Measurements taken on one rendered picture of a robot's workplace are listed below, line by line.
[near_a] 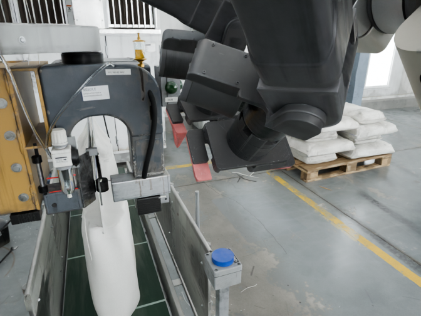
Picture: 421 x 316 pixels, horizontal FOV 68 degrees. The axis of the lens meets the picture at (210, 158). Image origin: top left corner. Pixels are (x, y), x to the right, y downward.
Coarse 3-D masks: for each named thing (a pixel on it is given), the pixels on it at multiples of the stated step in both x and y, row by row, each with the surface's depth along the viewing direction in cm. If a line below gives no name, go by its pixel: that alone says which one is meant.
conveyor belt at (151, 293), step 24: (120, 168) 259; (72, 216) 190; (72, 240) 167; (144, 240) 167; (72, 264) 150; (144, 264) 150; (72, 288) 135; (144, 288) 135; (72, 312) 124; (144, 312) 124; (168, 312) 124
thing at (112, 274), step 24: (96, 168) 113; (96, 192) 123; (96, 216) 107; (120, 216) 109; (96, 240) 103; (120, 240) 105; (96, 264) 105; (120, 264) 108; (96, 288) 110; (120, 288) 111; (96, 312) 116; (120, 312) 115
